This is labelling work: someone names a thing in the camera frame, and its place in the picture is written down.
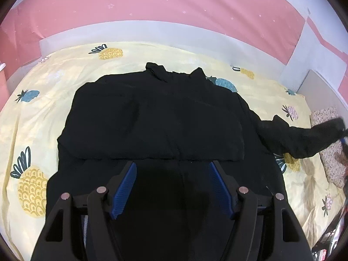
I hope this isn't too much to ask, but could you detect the pink cabinet with white top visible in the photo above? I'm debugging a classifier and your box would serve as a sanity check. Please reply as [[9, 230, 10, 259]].
[[0, 62, 13, 112]]

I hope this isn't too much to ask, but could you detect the black jacket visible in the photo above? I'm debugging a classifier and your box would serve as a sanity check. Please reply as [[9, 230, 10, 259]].
[[46, 62, 347, 261]]

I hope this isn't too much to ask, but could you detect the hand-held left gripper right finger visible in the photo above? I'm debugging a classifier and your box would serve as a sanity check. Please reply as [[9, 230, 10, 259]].
[[209, 160, 313, 261]]

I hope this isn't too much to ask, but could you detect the yellow pineapple print bed sheet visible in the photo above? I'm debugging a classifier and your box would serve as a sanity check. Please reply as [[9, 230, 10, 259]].
[[0, 42, 348, 261]]

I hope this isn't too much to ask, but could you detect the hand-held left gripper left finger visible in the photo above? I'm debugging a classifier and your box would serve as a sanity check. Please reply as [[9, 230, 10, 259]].
[[31, 161, 137, 261]]

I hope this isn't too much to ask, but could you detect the white headboard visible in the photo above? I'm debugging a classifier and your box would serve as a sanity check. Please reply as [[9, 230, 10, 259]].
[[296, 69, 348, 115]]

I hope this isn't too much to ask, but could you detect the shiny dark packaging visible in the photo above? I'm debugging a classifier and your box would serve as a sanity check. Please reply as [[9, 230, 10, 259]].
[[310, 201, 348, 261]]

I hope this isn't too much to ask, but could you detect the floral pillow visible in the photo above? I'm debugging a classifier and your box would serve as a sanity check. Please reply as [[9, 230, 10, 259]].
[[310, 105, 348, 189]]

